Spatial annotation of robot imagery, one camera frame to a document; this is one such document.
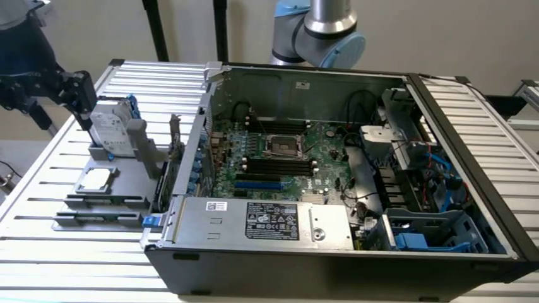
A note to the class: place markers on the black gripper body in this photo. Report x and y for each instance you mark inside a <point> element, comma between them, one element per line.
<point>25,88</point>

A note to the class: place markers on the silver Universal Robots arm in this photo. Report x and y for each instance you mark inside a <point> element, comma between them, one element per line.
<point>324,28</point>

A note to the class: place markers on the silver CPU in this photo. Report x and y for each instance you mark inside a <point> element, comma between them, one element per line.
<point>97,179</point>

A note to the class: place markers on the black RAM slot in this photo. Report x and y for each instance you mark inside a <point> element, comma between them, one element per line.
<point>281,170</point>
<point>281,158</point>
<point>282,131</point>
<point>281,121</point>
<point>281,166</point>
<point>282,128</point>
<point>281,162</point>
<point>281,124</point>

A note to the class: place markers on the black expansion slot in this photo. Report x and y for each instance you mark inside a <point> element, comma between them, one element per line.
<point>256,177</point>

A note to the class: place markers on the CPU socket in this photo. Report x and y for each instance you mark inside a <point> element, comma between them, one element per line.
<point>280,146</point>

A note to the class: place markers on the blue expansion slot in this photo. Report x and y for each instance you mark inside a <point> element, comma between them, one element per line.
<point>257,183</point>

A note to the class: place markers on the silver hard disk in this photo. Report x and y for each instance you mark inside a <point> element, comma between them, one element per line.
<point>109,132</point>

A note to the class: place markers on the black stand pole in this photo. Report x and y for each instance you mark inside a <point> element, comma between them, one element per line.
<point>220,31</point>
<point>156,31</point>

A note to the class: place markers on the graphics card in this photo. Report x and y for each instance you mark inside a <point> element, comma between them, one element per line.
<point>172,164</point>

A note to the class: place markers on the grey parts rack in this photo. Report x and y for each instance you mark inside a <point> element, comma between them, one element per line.
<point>125,189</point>

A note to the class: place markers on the blue case latch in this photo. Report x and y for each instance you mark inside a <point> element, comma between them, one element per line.
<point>150,221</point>

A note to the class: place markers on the silver power supply unit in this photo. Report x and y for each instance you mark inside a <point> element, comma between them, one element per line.
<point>234,227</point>

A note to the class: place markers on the green motherboard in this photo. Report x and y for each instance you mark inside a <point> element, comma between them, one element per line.
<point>324,176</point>

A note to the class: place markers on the silver chipset heat sink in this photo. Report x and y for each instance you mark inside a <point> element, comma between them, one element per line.
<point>313,197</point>

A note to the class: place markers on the grey metal disk bay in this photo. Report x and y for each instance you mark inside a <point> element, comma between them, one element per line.
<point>394,126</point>

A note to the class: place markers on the black open PC case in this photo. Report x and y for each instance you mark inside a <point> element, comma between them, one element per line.
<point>294,271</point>

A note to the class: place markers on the blue plastic drive cage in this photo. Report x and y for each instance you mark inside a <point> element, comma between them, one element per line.
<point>445,221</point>

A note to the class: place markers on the black box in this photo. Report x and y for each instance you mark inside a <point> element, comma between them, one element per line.
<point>503,105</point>

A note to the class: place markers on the aluminium frame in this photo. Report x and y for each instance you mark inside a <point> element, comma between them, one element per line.
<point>524,94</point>

